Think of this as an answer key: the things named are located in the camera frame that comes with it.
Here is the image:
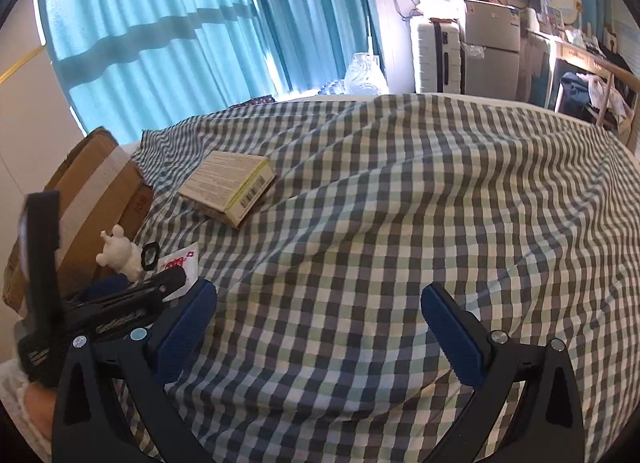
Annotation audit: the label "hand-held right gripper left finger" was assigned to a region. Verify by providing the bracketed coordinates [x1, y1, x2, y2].
[51, 279, 218, 463]

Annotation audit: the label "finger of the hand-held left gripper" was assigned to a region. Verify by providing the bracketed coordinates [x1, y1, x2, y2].
[127, 268, 187, 305]
[82, 274, 132, 301]

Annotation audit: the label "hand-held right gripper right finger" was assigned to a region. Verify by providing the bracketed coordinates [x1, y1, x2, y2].
[420, 282, 586, 463]

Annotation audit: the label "red white sachet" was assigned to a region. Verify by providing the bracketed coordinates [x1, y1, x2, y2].
[156, 243, 199, 303]

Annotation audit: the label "brown cardboard box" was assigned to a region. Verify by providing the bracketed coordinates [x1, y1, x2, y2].
[2, 126, 155, 311]

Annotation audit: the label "person's left hand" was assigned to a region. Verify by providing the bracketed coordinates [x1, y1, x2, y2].
[20, 383, 57, 450]

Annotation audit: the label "white toy figure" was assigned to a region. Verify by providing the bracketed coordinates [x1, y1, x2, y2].
[96, 224, 146, 284]

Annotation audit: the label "flat brown kraft box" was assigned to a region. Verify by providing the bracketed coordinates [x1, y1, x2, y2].
[178, 150, 277, 230]

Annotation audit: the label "grey white checkered cloth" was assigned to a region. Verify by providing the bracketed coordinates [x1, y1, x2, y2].
[112, 93, 640, 463]

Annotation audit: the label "wide blue curtain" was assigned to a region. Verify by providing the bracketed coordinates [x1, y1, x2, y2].
[37, 0, 386, 136]

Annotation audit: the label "dark blue clothes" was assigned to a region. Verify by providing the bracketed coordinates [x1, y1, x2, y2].
[560, 72, 606, 116]

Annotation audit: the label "clear plastic bag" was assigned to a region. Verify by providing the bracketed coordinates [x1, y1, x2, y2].
[345, 53, 388, 94]

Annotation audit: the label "white suitcase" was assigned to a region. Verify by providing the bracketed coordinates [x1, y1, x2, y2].
[410, 17, 466, 94]

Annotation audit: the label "white plastic bag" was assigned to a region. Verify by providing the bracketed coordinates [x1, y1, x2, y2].
[587, 75, 631, 118]

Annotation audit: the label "grey fridge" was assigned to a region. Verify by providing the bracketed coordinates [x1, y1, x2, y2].
[460, 0, 523, 101]

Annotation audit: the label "wooden dressing table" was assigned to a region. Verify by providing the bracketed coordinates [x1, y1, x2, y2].
[520, 28, 638, 144]

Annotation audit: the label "white bag on suitcase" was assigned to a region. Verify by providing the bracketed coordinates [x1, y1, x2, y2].
[417, 0, 466, 20]

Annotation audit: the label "small black ring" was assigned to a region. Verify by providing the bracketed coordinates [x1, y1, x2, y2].
[140, 242, 161, 273]

